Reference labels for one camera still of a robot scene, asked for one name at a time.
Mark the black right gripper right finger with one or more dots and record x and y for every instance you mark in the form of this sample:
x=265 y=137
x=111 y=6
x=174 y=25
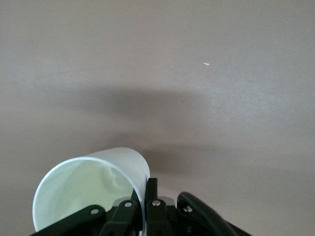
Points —
x=157 y=218

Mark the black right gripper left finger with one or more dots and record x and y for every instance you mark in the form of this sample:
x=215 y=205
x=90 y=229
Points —
x=115 y=218

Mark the white plastic cup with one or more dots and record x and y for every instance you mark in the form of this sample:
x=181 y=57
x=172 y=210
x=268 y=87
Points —
x=81 y=186

